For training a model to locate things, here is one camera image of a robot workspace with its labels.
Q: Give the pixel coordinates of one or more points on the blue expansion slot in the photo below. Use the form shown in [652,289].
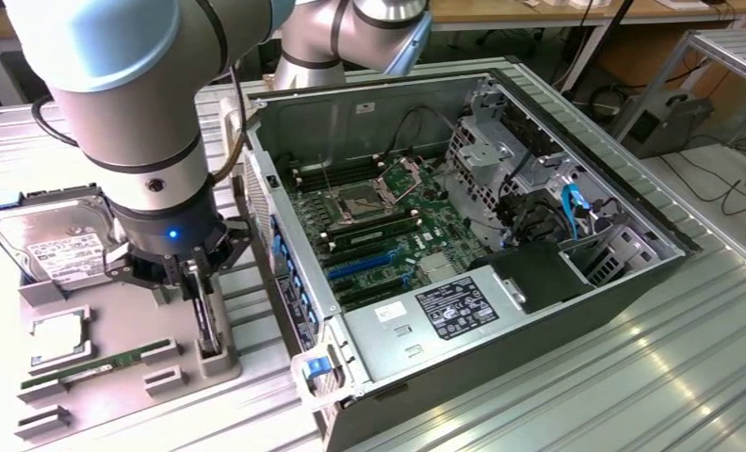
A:
[361,265]

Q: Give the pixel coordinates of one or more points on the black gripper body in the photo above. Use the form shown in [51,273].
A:
[172,235]

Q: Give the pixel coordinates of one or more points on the blue case latch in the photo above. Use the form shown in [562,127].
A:
[317,367]

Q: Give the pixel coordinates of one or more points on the silver hard disk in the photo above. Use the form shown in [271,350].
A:
[52,245]

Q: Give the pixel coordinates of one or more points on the grey equipment box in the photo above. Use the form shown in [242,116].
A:
[662,124]

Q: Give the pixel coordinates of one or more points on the grey power supply unit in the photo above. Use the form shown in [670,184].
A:
[411,339]

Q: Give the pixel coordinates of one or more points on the CPU socket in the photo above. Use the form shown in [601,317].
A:
[357,202]

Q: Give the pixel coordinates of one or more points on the green motherboard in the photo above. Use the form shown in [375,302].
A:
[439,235]

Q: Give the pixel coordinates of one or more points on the black RAM stick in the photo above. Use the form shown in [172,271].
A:
[206,320]

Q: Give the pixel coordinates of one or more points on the metal slat table frame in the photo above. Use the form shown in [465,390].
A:
[731,61]

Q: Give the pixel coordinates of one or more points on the open black PC case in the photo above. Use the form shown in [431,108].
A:
[537,353]

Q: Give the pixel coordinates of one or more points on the grey parts rack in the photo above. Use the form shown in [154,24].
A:
[128,400]

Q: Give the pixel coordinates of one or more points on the RAM stick in slot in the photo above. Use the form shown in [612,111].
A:
[373,235]

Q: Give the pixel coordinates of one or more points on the wooden desk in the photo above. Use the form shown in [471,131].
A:
[600,11]

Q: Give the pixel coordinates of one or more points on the metal disk bay cage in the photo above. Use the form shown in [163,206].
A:
[479,160]

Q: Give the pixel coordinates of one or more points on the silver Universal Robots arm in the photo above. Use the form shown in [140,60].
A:
[128,117]

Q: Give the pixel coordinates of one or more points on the metal socket cover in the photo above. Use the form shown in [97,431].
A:
[401,176]

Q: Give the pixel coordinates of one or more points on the silver CPU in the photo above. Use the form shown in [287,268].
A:
[59,341]

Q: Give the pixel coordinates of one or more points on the silver chipset heatsink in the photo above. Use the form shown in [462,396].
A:
[442,272]

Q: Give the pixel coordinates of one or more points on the green RAM stick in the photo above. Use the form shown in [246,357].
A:
[96,365]

